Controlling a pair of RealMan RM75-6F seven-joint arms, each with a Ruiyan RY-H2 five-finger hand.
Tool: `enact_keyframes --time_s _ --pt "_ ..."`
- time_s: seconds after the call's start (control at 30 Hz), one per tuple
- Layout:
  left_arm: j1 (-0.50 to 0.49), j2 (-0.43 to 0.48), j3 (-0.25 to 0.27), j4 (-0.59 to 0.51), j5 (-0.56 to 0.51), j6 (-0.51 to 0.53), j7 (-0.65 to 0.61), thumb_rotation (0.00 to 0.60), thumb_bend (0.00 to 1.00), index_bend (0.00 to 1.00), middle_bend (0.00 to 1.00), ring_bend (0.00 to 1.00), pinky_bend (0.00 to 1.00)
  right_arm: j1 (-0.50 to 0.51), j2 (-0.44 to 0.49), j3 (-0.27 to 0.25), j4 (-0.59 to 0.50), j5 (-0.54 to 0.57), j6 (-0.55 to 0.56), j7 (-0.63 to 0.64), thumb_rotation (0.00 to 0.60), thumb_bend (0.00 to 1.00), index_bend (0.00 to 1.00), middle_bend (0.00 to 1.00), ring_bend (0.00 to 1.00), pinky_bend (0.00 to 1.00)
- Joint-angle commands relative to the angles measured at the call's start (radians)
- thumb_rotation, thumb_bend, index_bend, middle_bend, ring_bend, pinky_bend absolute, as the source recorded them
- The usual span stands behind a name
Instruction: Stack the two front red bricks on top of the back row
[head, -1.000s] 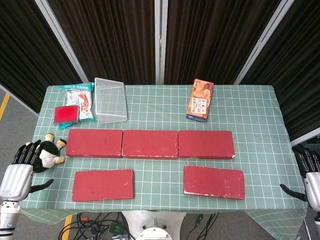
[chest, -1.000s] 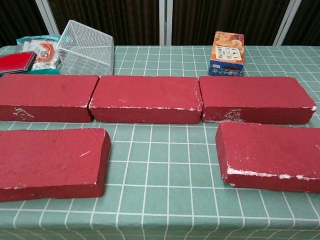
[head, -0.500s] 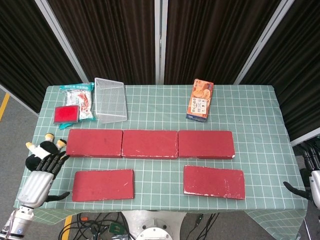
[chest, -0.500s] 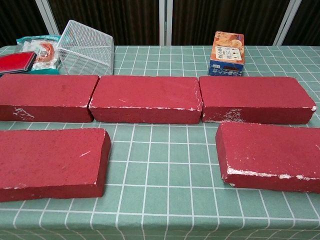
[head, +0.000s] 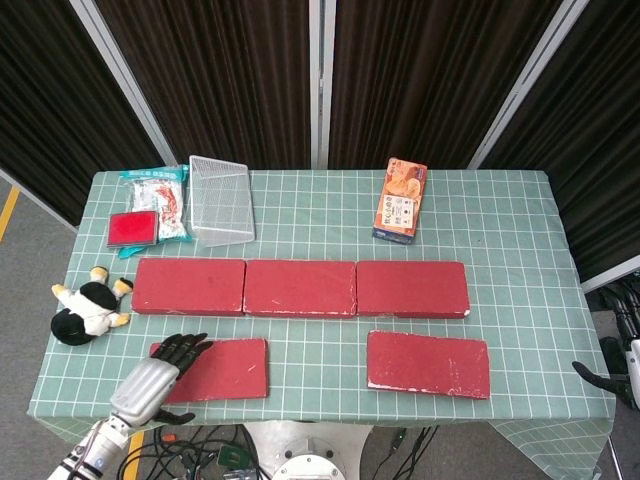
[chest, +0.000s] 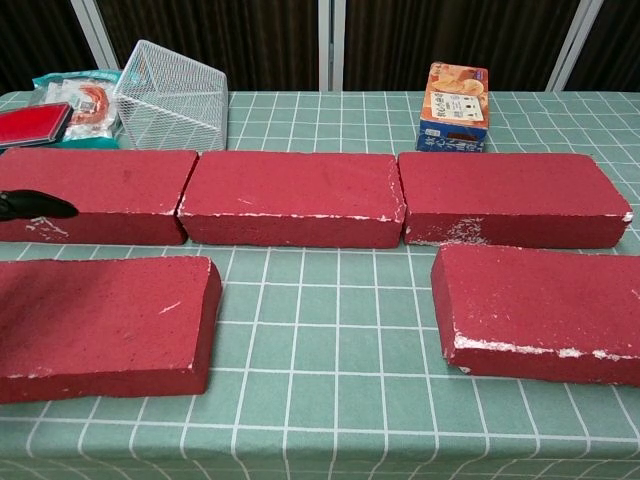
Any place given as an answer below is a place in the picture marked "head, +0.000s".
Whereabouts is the red brick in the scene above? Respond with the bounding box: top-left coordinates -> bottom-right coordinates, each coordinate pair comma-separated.
149,338 -> 270,404
130,257 -> 247,317
242,259 -> 357,319
366,329 -> 491,400
354,260 -> 471,321

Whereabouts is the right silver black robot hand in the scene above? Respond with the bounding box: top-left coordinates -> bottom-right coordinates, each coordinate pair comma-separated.
572,288 -> 640,402

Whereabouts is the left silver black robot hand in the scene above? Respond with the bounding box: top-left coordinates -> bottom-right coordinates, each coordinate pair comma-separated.
108,333 -> 214,429

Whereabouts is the dark fabric partition panel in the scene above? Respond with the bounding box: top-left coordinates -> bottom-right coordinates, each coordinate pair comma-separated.
0,0 -> 179,236
319,0 -> 591,171
467,0 -> 640,294
69,0 -> 324,171

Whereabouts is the teal white snack bag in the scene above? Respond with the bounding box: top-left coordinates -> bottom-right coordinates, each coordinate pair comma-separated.
118,164 -> 194,260

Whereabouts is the black white plush toy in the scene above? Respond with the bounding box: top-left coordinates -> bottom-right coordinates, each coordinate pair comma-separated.
50,266 -> 135,347

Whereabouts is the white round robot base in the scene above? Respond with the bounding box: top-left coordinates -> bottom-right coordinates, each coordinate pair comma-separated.
244,422 -> 374,480

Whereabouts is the green grid tablecloth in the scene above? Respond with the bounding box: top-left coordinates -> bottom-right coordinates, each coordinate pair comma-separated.
25,168 -> 617,480

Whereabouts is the black cable bundle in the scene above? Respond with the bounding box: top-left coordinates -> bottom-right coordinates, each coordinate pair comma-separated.
117,424 -> 264,480
384,424 -> 441,480

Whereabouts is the green circuit board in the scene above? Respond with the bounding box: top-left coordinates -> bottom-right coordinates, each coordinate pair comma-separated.
218,446 -> 247,470

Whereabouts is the red ink pad tin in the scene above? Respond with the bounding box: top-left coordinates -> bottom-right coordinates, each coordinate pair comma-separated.
106,210 -> 159,250

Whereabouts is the white wire mesh basket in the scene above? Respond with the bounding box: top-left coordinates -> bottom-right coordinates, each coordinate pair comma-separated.
182,154 -> 257,248

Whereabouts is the orange cookie box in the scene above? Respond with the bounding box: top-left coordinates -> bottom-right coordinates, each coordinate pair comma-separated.
371,157 -> 429,246

